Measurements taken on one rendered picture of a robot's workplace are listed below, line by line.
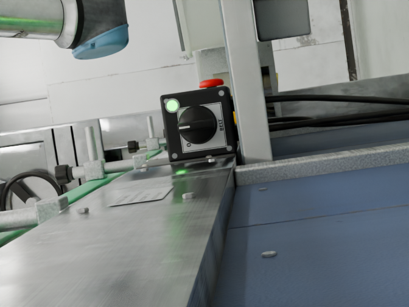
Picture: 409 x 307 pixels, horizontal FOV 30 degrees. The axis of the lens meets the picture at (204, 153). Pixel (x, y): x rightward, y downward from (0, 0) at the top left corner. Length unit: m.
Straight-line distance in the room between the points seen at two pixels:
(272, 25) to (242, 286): 0.56
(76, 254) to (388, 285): 0.15
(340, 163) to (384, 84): 1.77
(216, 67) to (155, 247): 1.32
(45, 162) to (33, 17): 1.18
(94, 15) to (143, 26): 3.80
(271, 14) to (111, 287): 0.61
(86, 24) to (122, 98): 3.81
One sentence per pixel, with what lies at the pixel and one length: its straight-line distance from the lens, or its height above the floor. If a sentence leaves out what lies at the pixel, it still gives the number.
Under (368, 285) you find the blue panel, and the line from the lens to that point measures 0.32.
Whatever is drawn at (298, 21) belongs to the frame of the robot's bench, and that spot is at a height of 0.67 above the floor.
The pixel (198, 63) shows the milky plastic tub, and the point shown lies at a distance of 1.66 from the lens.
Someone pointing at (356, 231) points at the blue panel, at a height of 0.68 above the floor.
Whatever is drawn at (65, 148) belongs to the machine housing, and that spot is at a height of 1.36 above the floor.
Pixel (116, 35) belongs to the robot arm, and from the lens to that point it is 1.51.
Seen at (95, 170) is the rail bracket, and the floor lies 0.95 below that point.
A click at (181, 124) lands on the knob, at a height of 0.81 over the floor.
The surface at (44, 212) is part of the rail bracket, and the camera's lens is 0.58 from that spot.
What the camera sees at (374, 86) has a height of 0.34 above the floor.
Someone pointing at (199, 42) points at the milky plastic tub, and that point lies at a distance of 1.23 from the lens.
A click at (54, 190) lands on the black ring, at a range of 2.57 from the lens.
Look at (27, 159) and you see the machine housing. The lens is 2.61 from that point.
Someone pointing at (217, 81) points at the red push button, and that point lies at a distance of 1.18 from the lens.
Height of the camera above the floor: 0.73
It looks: 4 degrees up
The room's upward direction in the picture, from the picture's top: 98 degrees counter-clockwise
